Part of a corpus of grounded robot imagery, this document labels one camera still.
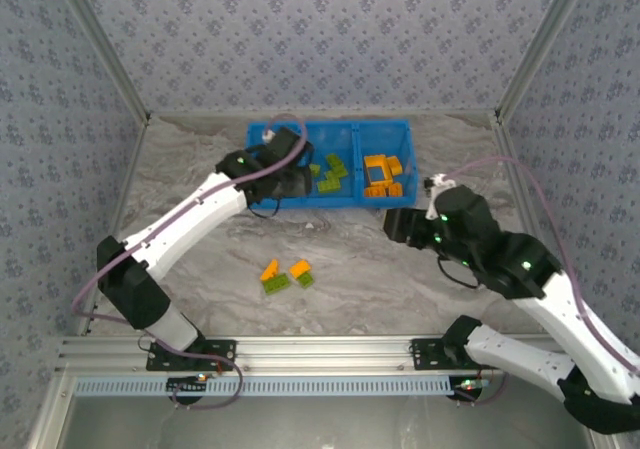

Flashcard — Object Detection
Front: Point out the blue three-compartment plastic bin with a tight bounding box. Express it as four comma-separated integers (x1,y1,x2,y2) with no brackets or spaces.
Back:
244,118,419,211

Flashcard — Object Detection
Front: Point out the right circuit board with LED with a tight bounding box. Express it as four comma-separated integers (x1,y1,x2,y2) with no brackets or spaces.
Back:
451,375,485,401

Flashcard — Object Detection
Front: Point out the circuit board with led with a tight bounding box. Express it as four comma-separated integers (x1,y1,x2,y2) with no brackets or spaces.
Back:
166,375,210,396
451,375,485,401

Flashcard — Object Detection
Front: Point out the left circuit board with LED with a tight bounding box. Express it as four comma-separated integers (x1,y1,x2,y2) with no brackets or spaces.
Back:
166,375,210,396

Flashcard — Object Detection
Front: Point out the grey metal tray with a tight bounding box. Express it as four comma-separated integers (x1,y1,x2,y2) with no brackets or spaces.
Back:
27,372,619,449

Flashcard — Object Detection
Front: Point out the thin black right gripper cable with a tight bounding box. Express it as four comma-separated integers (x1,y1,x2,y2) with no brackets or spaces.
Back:
437,256,479,290

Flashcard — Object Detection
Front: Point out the aluminium right side rail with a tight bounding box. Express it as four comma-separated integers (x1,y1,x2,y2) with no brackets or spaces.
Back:
492,113,556,253

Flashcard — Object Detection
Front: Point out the large orange lego frame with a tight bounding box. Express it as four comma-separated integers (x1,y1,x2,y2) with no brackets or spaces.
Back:
363,154,392,188

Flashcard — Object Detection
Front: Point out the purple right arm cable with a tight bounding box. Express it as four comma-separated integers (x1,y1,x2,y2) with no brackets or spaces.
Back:
447,156,640,408

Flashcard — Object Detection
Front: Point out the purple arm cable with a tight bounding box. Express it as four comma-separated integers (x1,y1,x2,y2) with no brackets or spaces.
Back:
447,156,640,408
71,113,309,411

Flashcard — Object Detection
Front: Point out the aluminium left side rail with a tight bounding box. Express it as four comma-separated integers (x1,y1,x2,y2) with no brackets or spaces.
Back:
78,116,151,338

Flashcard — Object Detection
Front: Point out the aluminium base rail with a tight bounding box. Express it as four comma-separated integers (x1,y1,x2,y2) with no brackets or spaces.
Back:
53,335,601,376

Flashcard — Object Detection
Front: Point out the aluminium right corner post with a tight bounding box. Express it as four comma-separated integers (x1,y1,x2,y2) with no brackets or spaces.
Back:
494,0,599,123

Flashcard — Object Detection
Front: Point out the aluminium corner post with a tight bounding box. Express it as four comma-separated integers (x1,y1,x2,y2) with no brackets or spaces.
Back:
494,0,599,123
47,0,153,123

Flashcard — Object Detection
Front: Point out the slotted grey cable duct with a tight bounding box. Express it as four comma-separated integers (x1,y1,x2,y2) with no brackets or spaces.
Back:
73,374,457,399

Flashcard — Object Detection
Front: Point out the aluminium left corner post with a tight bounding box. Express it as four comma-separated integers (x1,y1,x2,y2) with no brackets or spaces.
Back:
47,0,153,123

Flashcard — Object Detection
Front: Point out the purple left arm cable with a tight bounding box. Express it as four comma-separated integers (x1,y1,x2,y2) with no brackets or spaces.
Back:
71,113,309,411

